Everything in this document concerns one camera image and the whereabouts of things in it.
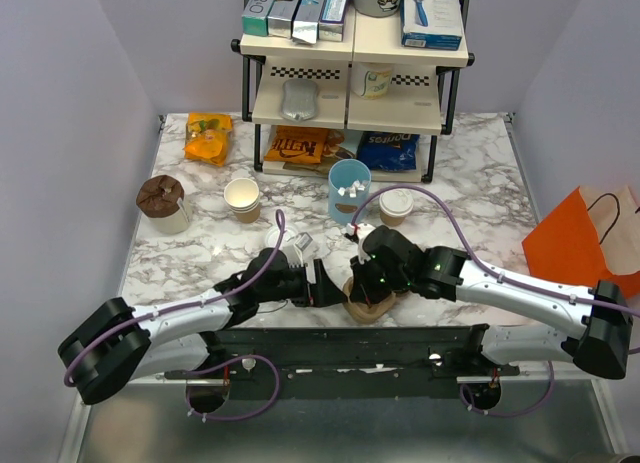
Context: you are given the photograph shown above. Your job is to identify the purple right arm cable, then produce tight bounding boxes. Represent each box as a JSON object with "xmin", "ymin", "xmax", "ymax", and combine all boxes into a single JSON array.
[{"xmin": 349, "ymin": 184, "xmax": 640, "ymax": 357}]

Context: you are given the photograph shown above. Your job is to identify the brown cookie snack bag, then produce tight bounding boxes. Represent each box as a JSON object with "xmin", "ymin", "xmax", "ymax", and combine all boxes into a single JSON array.
[{"xmin": 283, "ymin": 129, "xmax": 363, "ymax": 176}]

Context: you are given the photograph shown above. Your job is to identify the kraft paper cup stack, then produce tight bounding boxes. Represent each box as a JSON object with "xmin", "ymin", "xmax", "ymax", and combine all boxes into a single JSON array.
[{"xmin": 223, "ymin": 178, "xmax": 260, "ymax": 223}]

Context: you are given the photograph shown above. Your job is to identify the cream black shelf rack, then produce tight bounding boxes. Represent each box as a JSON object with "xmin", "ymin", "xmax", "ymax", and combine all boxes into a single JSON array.
[{"xmin": 230, "ymin": 9, "xmax": 475, "ymax": 183}]

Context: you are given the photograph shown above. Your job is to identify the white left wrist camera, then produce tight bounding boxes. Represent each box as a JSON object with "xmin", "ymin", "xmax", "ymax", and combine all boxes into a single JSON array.
[{"xmin": 283, "ymin": 232, "xmax": 316, "ymax": 265}]

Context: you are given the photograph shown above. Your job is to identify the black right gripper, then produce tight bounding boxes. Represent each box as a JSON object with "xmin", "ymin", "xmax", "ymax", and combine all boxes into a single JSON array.
[{"xmin": 349, "ymin": 251, "xmax": 410, "ymax": 306}]

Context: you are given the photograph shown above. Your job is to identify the single kraft paper cup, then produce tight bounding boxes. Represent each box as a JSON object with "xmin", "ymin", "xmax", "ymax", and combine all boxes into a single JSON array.
[{"xmin": 380, "ymin": 210, "xmax": 406, "ymax": 227}]

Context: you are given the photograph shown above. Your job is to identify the blue doritos bag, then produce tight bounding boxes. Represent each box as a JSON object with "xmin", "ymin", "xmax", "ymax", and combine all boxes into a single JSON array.
[{"xmin": 357, "ymin": 131, "xmax": 420, "ymax": 172}]

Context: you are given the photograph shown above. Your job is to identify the orange kettle chips bag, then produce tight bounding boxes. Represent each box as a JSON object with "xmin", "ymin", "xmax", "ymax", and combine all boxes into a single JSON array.
[{"xmin": 264, "ymin": 125, "xmax": 329, "ymax": 165}]

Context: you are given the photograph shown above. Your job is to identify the blue cylindrical sugar container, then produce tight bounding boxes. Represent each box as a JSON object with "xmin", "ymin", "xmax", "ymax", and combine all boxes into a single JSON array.
[{"xmin": 328, "ymin": 159, "xmax": 372, "ymax": 225}]

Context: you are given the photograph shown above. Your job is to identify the orange paper bag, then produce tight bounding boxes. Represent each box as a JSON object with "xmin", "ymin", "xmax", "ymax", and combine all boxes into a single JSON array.
[{"xmin": 522, "ymin": 186, "xmax": 639, "ymax": 298}]

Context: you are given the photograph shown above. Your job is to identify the brown topped white container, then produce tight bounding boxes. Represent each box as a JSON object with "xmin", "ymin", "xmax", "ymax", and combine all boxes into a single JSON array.
[{"xmin": 136, "ymin": 175, "xmax": 192, "ymax": 234}]

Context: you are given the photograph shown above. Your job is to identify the blue razor package box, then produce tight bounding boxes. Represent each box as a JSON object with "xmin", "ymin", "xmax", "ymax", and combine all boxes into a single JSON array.
[{"xmin": 401, "ymin": 0, "xmax": 464, "ymax": 51}]

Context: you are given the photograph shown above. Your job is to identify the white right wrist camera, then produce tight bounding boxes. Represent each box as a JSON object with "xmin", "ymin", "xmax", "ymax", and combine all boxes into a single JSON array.
[{"xmin": 344, "ymin": 223, "xmax": 376, "ymax": 244}]

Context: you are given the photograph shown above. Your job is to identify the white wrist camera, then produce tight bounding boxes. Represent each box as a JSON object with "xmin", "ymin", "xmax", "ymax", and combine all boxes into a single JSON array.
[
  {"xmin": 344, "ymin": 223, "xmax": 376, "ymax": 244},
  {"xmin": 283, "ymin": 232, "xmax": 316, "ymax": 265}
]

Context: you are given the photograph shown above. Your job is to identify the silver blue toothpaste box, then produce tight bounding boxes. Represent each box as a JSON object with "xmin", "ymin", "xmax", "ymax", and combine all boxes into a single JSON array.
[{"xmin": 292, "ymin": 0, "xmax": 326, "ymax": 45}]

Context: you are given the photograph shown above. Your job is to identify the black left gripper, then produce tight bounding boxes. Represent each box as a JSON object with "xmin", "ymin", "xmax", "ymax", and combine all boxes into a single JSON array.
[{"xmin": 257, "ymin": 260, "xmax": 347, "ymax": 309}]

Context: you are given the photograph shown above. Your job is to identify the teal toothpaste box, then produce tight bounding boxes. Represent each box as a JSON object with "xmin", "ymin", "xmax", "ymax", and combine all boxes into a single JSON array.
[{"xmin": 242, "ymin": 0, "xmax": 275, "ymax": 37}]

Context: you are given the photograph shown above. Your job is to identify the white yellow printed cup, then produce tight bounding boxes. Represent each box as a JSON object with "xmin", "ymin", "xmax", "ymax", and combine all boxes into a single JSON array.
[{"xmin": 350, "ymin": 62, "xmax": 393, "ymax": 100}]

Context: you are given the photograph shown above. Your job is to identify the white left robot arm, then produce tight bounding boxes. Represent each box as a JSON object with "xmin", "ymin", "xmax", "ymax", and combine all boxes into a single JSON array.
[{"xmin": 57, "ymin": 248, "xmax": 347, "ymax": 405}]

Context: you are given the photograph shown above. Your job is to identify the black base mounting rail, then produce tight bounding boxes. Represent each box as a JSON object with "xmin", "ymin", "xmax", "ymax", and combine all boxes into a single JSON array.
[{"xmin": 159, "ymin": 324, "xmax": 519, "ymax": 399}]

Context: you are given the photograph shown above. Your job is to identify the single white cup lid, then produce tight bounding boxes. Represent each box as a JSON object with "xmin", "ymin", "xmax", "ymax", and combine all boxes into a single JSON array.
[{"xmin": 379, "ymin": 189, "xmax": 414, "ymax": 218}]

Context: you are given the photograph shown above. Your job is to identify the purple white toothpaste box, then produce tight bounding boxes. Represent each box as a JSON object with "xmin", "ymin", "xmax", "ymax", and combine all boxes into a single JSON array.
[{"xmin": 318, "ymin": 0, "xmax": 350, "ymax": 42}]

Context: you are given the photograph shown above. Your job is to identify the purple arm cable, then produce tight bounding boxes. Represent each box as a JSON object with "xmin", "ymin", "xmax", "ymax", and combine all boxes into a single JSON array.
[
  {"xmin": 63, "ymin": 208, "xmax": 287, "ymax": 388},
  {"xmin": 349, "ymin": 184, "xmax": 640, "ymax": 357}
]

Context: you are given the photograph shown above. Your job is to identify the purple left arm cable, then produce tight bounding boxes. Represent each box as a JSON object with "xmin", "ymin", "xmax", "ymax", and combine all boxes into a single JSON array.
[{"xmin": 63, "ymin": 208, "xmax": 287, "ymax": 388}]

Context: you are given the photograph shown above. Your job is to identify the orange yellow snack bag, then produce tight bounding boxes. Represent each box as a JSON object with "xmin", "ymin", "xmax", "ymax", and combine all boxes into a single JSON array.
[{"xmin": 184, "ymin": 113, "xmax": 233, "ymax": 167}]

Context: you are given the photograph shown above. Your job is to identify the brown pulp cup carrier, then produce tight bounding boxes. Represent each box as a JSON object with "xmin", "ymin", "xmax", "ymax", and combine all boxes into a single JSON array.
[{"xmin": 343, "ymin": 278, "xmax": 396, "ymax": 325}]

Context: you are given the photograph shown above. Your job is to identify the silver grey sponge pouch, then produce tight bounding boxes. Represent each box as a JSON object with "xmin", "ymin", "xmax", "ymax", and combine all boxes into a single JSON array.
[{"xmin": 280, "ymin": 79, "xmax": 318, "ymax": 122}]

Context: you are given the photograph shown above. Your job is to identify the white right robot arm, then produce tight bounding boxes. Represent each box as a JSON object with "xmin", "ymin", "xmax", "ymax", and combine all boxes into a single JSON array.
[{"xmin": 346, "ymin": 224, "xmax": 633, "ymax": 380}]

